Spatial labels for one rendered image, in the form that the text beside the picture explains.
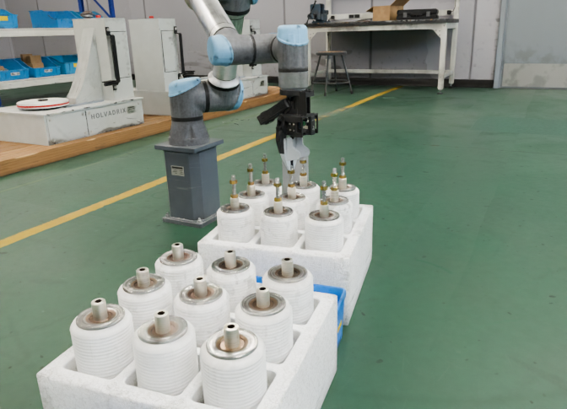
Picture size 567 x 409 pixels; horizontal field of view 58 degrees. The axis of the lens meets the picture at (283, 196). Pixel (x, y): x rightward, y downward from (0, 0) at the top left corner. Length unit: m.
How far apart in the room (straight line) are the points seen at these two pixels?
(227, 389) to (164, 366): 0.11
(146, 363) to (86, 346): 0.11
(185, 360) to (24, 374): 0.54
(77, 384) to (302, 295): 0.39
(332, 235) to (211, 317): 0.44
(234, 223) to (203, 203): 0.63
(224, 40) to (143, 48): 2.89
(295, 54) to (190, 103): 0.68
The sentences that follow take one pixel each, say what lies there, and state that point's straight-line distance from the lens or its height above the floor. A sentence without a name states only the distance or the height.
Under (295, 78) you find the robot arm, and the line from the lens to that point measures 1.27.
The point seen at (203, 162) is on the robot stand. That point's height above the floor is 0.24.
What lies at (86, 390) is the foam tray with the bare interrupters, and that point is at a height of 0.17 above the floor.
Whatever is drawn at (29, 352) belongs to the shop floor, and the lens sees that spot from 1.35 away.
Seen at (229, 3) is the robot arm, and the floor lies 0.77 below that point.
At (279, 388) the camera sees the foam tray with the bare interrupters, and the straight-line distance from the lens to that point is 0.80.
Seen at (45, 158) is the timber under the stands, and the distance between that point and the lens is 3.18.
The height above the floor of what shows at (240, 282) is 0.24.
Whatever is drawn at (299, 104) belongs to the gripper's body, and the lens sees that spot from 1.28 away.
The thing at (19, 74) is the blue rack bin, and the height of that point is 0.31.
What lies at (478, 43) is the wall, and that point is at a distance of 6.39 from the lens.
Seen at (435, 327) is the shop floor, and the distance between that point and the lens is 1.30.
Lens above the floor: 0.68
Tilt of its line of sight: 18 degrees down
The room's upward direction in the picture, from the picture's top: 2 degrees counter-clockwise
